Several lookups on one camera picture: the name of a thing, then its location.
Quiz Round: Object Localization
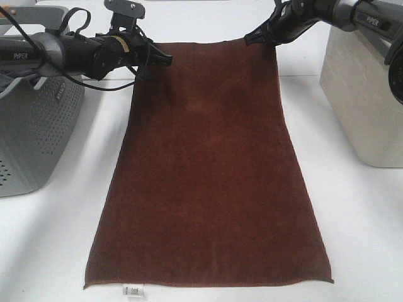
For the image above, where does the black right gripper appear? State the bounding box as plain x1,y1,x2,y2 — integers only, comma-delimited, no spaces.
244,1,331,46

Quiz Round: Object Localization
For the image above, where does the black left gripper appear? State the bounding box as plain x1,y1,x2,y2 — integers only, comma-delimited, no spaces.
61,34,173,80

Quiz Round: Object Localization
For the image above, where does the brown towel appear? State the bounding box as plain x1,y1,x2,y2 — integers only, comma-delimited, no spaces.
85,39,332,287

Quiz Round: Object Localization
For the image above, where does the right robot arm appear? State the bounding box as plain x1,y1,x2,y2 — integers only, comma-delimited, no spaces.
244,0,402,103

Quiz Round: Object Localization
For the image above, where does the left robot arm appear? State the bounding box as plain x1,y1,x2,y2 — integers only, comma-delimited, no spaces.
1,31,173,80

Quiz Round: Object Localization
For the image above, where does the blue towel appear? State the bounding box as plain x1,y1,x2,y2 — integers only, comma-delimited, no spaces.
1,69,41,95

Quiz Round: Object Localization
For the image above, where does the beige plastic bin grey rim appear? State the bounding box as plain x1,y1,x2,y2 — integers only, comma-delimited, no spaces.
320,26,402,168

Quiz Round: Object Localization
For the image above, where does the grey perforated laundry basket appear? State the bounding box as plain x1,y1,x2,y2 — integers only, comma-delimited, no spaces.
0,6,86,198

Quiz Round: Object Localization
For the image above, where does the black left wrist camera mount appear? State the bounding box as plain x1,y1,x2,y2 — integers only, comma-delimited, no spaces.
104,0,145,32

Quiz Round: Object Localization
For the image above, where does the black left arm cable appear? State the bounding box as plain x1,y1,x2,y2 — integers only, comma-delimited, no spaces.
0,6,152,91

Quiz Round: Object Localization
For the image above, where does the orange basket handle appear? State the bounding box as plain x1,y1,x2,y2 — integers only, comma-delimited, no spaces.
1,5,18,25

